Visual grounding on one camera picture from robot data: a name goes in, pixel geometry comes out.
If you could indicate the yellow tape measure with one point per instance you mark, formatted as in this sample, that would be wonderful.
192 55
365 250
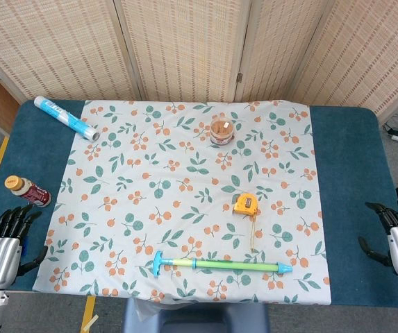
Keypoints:
245 204

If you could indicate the red bottle with yellow cap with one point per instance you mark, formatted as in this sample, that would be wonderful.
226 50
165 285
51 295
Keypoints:
33 193

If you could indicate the teal table cover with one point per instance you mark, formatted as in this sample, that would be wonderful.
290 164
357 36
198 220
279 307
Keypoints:
351 173

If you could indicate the blue white wrapped roll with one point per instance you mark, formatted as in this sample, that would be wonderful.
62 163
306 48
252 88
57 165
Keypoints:
65 118

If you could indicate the green blue water pump toy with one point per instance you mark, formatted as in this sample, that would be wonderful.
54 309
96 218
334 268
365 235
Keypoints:
226 265

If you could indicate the floral print tablecloth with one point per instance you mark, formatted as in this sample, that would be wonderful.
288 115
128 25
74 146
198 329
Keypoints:
150 156

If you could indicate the woven bamboo screen panel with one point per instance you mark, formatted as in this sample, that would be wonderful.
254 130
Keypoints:
369 52
184 45
275 52
63 45

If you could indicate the clear snack jar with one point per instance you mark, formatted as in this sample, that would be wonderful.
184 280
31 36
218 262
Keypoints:
222 132

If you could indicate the metal screen hinge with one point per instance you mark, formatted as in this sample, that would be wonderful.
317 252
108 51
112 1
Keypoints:
239 77

